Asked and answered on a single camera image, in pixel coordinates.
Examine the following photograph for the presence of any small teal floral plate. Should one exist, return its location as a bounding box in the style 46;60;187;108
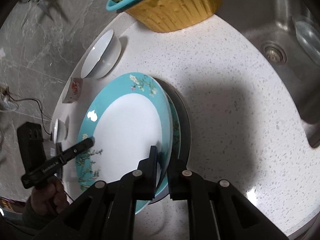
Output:
150;94;181;204

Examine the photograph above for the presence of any person's left hand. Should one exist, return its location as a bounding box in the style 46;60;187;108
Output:
30;176;69;215

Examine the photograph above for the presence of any white bowl red pattern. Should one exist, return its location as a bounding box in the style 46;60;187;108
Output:
62;77;83;103

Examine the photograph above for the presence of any plain white bowl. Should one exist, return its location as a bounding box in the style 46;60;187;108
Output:
81;30;121;79

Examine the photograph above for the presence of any large teal floral plate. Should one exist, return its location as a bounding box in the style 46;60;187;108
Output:
75;71;175;215

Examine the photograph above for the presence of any shallow white dish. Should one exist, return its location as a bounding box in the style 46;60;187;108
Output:
53;119;67;144

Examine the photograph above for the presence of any clear glass in sink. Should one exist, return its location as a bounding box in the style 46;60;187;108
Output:
292;15;319;66

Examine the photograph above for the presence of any black power cable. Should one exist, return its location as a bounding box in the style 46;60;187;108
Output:
4;92;54;137

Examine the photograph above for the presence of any stainless steel sink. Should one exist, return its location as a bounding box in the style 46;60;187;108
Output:
217;0;319;148

